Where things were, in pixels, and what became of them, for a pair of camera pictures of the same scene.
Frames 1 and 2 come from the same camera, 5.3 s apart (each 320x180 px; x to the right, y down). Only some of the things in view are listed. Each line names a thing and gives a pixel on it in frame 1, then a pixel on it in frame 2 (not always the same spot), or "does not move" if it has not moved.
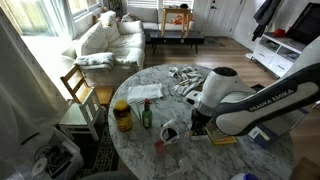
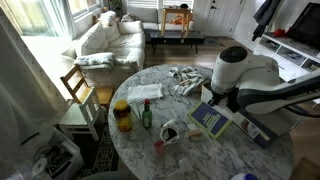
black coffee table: [176, 38] does not move
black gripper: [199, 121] → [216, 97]
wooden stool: [176, 11] does not move
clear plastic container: [160, 117] does not move
